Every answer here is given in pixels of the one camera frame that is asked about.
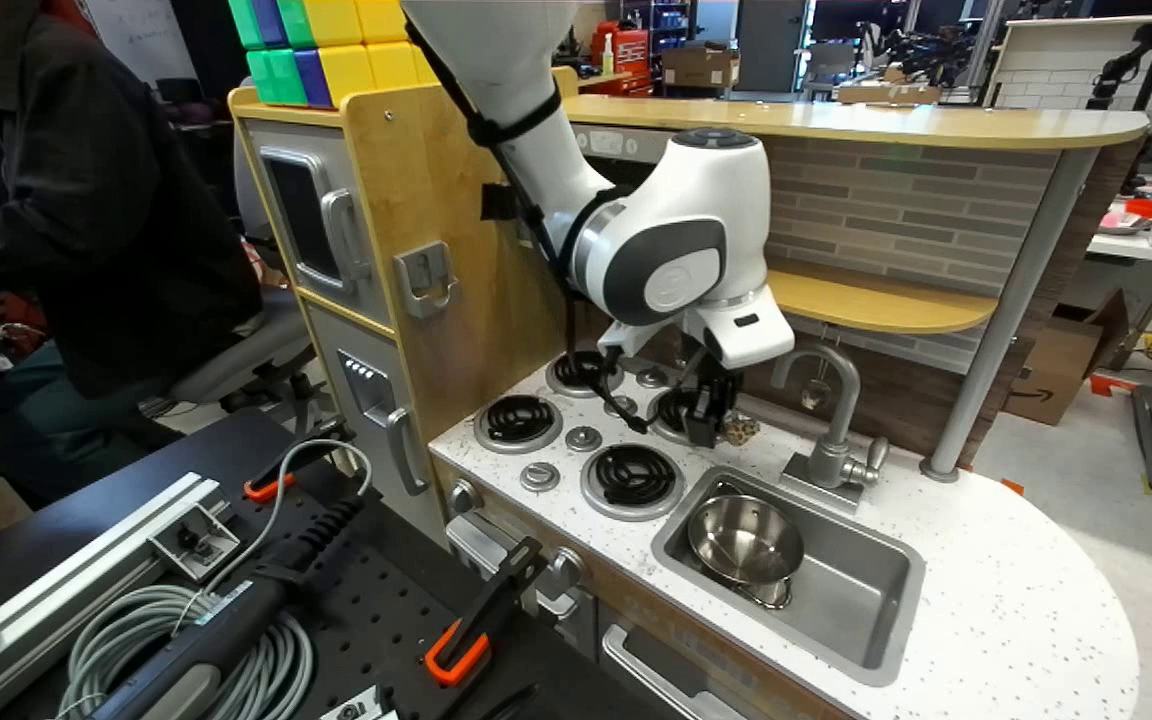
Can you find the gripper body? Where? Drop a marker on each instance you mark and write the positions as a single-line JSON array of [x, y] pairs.
[[714, 378]]

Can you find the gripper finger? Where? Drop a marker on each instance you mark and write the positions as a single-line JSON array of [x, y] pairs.
[[702, 425]]

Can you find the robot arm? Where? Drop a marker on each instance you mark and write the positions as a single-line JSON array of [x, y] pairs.
[[526, 120]]

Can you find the stove burner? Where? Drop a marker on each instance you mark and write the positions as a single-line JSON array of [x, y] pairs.
[[668, 412], [576, 378], [633, 478], [518, 420]]

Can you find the small spotted toy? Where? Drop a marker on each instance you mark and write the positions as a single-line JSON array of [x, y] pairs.
[[740, 430]]

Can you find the stove knob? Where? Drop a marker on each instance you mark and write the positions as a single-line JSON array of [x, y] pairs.
[[540, 477], [652, 378], [622, 406], [583, 438]]

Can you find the silver pot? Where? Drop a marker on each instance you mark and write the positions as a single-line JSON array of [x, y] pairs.
[[744, 545]]

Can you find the sink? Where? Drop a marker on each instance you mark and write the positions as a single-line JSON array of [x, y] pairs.
[[846, 590]]

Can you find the wooden toy kitchen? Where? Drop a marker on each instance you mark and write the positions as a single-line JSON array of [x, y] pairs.
[[936, 600]]

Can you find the tap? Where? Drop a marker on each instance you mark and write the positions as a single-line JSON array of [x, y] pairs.
[[836, 450]]

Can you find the oven knob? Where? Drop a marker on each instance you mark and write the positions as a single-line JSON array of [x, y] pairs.
[[566, 572], [463, 497]]

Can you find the orange and black clamp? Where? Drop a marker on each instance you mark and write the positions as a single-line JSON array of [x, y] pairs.
[[286, 470], [481, 620]]

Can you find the grey side hook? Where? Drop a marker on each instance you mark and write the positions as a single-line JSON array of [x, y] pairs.
[[425, 280]]

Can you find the red tool box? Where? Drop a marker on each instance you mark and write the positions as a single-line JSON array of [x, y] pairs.
[[628, 50]]

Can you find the open cardboard box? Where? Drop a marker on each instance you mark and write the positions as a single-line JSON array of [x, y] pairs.
[[1056, 370]]

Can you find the grey fridge door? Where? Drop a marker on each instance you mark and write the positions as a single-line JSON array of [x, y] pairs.
[[356, 400]]

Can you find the microwave door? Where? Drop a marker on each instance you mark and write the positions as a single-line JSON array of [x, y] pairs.
[[298, 215]]

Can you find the red bowl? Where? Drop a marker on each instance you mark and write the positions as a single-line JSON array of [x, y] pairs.
[[1149, 207]]

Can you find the stack of coloured blocks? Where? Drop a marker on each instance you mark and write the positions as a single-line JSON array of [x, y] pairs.
[[336, 50]]

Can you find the person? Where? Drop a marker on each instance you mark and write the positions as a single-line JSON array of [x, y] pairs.
[[86, 220]]

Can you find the small metal bracket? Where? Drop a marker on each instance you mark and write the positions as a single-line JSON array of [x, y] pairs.
[[194, 540]]

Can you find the camera on mount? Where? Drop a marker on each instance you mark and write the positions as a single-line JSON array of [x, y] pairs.
[[1131, 62]]

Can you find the aluminium rail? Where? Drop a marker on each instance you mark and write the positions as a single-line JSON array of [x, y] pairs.
[[46, 590]]

